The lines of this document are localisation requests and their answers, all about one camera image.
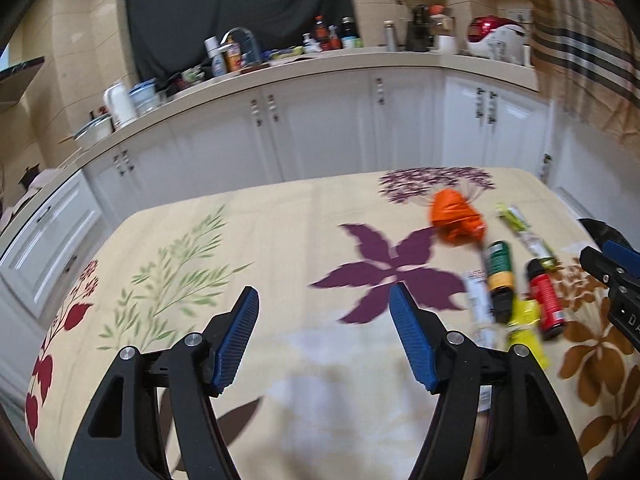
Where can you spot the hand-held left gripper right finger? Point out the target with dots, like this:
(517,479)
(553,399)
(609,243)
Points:
(415,345)

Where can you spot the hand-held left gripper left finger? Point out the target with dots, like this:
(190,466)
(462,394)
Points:
(235,345)

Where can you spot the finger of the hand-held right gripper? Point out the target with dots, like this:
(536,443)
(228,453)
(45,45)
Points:
(602,265)
(622,252)

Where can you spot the black waste bin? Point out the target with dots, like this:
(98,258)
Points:
(597,227)

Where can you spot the red bottle black cap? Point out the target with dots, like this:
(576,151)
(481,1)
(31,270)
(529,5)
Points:
(545,300)

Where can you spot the green and white wrapper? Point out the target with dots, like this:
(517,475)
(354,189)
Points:
(522,232)

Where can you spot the yellow wrapper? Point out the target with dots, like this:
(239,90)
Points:
(525,330)

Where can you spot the dark green bottle yellow label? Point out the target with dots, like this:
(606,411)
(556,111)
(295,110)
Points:
(500,270)

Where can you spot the orange plastic bag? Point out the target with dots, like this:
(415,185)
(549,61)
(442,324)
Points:
(455,215)

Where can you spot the floral tablecloth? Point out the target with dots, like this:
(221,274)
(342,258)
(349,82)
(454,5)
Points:
(280,240)

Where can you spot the beige plaid cloth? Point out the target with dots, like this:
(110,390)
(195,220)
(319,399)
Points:
(585,35)

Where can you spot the white base cabinets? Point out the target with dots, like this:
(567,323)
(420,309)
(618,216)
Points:
(325,125)

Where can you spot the red and white rice cooker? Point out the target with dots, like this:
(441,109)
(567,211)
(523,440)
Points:
(500,42)

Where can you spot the white pot with lid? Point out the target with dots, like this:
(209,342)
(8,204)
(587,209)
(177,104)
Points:
(95,132)

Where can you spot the white kettle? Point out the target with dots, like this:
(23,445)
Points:
(120,105)

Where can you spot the white blender jug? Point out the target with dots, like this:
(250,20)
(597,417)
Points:
(445,40)

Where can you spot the brown cutting board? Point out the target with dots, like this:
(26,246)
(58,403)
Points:
(255,67)

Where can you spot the white and blue bottle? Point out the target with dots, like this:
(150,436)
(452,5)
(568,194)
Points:
(216,62)

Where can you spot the orange dish soap bottle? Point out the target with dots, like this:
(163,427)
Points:
(233,60)

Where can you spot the beige countertop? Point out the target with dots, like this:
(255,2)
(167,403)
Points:
(350,60)

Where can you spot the yellow green sponge pack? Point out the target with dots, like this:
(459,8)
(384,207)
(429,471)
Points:
(287,52)

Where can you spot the black knife block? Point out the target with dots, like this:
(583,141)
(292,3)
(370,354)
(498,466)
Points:
(417,30)

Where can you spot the steel thermos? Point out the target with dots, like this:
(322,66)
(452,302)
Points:
(389,37)

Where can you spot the white spray bottle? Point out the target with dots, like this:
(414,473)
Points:
(310,45)

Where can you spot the chrome faucet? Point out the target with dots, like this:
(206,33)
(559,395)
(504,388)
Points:
(240,32)

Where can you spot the small red spray bottle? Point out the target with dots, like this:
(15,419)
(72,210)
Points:
(333,40)

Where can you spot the dark range hood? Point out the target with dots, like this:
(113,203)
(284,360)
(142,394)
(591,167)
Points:
(20,80)

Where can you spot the black curtain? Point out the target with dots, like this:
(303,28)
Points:
(225,0)

